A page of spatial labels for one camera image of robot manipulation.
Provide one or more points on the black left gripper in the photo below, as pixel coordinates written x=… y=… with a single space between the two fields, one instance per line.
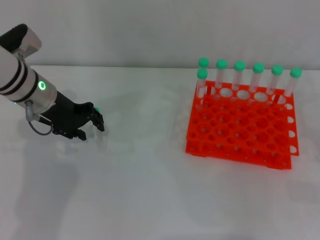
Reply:
x=67 y=115

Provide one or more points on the clear test tube green cap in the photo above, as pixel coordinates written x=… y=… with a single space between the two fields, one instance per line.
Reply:
x=221 y=64
x=97 y=110
x=296 y=72
x=203 y=62
x=202 y=73
x=258 y=68
x=277 y=70
x=239 y=65

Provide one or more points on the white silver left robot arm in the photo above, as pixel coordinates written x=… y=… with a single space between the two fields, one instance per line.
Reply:
x=15 y=72

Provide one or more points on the orange plastic test tube rack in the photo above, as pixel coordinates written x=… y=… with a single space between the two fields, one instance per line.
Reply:
x=245 y=130

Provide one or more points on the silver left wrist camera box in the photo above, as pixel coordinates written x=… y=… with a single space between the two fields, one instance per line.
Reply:
x=30 y=42

